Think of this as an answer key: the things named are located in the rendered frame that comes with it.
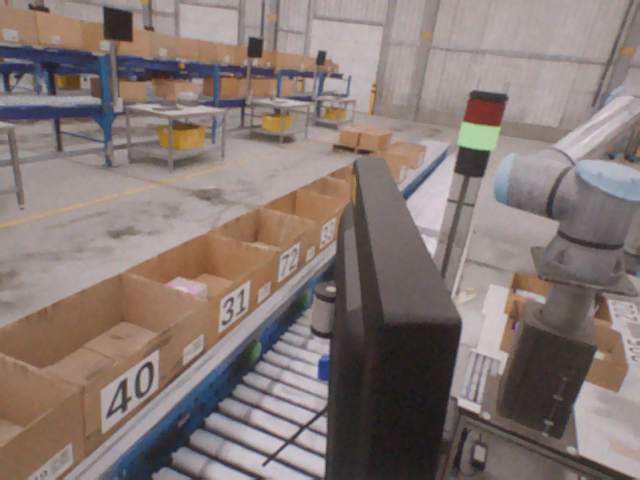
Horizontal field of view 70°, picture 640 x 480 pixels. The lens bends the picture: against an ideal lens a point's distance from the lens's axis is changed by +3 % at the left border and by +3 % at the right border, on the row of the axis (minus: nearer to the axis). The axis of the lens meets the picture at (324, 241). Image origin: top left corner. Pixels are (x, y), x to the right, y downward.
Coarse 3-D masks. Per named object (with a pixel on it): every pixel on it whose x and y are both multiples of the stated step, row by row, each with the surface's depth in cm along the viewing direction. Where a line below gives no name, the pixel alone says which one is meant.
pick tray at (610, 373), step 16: (512, 304) 190; (512, 320) 191; (512, 336) 166; (608, 336) 177; (608, 352) 177; (624, 352) 162; (592, 368) 156; (608, 368) 154; (624, 368) 152; (608, 384) 156
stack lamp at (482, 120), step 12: (468, 108) 61; (480, 108) 59; (492, 108) 59; (504, 108) 60; (468, 120) 61; (480, 120) 60; (492, 120) 60; (468, 132) 61; (480, 132) 60; (492, 132) 60; (468, 144) 61; (480, 144) 61; (492, 144) 61
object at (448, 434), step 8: (456, 400) 89; (448, 408) 86; (456, 408) 87; (448, 416) 85; (456, 416) 86; (448, 424) 83; (448, 432) 82; (448, 440) 81; (440, 448) 82; (448, 448) 82; (440, 456) 87
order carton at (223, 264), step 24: (192, 240) 156; (216, 240) 162; (144, 264) 136; (168, 264) 147; (192, 264) 160; (216, 264) 165; (240, 264) 161; (264, 264) 147; (216, 288) 158; (216, 312) 125; (216, 336) 129
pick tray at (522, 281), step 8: (512, 280) 207; (520, 280) 217; (528, 280) 216; (536, 280) 214; (512, 288) 220; (520, 288) 218; (528, 288) 217; (536, 288) 215; (544, 288) 214; (512, 296) 193; (520, 296) 192; (544, 296) 214; (600, 296) 204; (600, 304) 205; (608, 304) 196; (504, 312) 197; (600, 312) 204; (608, 312) 191; (600, 320) 181; (608, 320) 187
